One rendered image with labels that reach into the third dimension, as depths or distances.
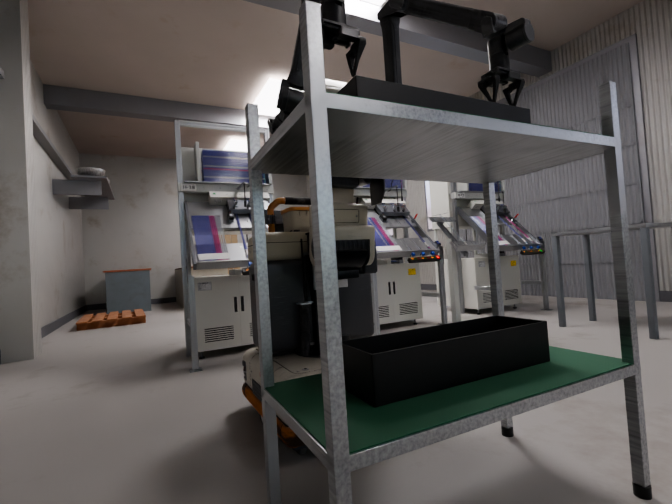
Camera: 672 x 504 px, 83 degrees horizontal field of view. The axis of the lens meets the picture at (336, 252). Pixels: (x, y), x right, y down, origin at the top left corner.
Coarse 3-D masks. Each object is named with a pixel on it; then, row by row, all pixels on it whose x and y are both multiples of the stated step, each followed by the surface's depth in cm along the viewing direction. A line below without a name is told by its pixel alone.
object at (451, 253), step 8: (448, 240) 366; (448, 248) 367; (448, 256) 367; (448, 264) 368; (456, 264) 365; (456, 272) 365; (456, 280) 364; (456, 288) 363; (456, 296) 363; (456, 304) 362; (456, 312) 362; (456, 320) 361
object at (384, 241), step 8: (368, 224) 352; (376, 224) 356; (376, 232) 345; (384, 232) 348; (376, 240) 335; (384, 240) 338; (392, 240) 341; (376, 248) 325; (384, 248) 328; (392, 248) 332; (400, 248) 335
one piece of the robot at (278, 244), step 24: (288, 240) 163; (288, 264) 163; (288, 288) 162; (312, 288) 164; (360, 288) 178; (288, 312) 161; (312, 312) 166; (360, 312) 178; (288, 336) 161; (312, 336) 164; (360, 336) 177
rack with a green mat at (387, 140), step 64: (320, 64) 63; (256, 128) 101; (320, 128) 62; (384, 128) 75; (448, 128) 77; (512, 128) 83; (256, 192) 100; (320, 192) 62; (256, 256) 99; (320, 256) 61; (320, 320) 62; (320, 384) 98; (512, 384) 89; (576, 384) 88; (640, 384) 99; (320, 448) 65; (384, 448) 64; (640, 448) 98
